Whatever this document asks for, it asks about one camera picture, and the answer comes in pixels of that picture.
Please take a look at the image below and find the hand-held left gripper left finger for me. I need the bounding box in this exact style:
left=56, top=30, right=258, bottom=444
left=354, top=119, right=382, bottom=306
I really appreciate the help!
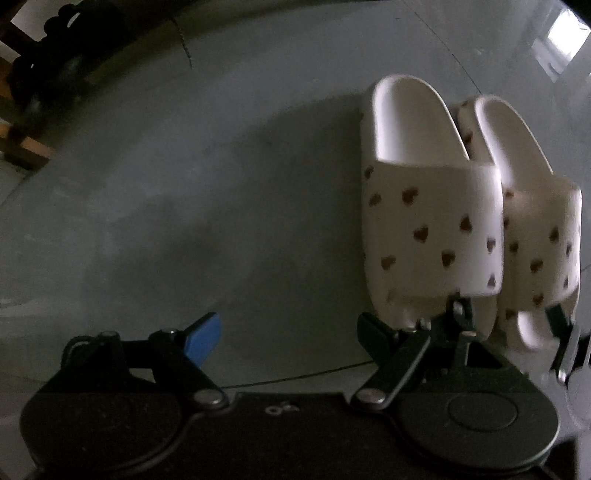
left=65, top=311, right=229, bottom=409

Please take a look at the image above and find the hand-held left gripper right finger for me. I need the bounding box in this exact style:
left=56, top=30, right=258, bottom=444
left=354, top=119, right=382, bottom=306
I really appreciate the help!
left=351, top=312, right=513, bottom=411

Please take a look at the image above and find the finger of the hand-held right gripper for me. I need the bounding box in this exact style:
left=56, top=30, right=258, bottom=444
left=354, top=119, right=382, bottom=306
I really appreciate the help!
left=544, top=305, right=591, bottom=387
left=445, top=295, right=479, bottom=345

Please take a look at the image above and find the white heart print slipper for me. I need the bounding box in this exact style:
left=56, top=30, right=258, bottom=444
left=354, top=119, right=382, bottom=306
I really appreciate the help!
left=455, top=95, right=583, bottom=354
left=358, top=74, right=506, bottom=344

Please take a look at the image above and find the wooden shoe rack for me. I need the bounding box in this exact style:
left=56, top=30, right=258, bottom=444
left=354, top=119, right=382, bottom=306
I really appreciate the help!
left=0, top=0, right=58, bottom=172

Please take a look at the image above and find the black shoe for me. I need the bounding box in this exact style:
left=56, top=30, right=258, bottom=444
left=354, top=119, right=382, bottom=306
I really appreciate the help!
left=9, top=0, right=127, bottom=110

